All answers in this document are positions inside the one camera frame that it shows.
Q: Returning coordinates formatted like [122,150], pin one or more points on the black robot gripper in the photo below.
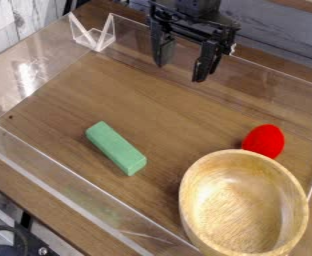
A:
[198,21]

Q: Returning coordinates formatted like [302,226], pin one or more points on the red plush strawberry toy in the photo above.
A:
[265,140]

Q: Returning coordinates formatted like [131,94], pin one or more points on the light wooden bowl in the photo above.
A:
[243,205]

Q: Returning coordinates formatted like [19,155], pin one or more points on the clear acrylic tray walls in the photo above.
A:
[59,88]

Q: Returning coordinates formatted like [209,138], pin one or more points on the green rectangular foam block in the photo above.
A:
[117,148]

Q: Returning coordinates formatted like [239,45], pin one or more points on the clear acrylic corner bracket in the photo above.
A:
[94,38]

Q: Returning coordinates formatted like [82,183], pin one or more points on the black metal mount with bolt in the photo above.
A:
[28,244]

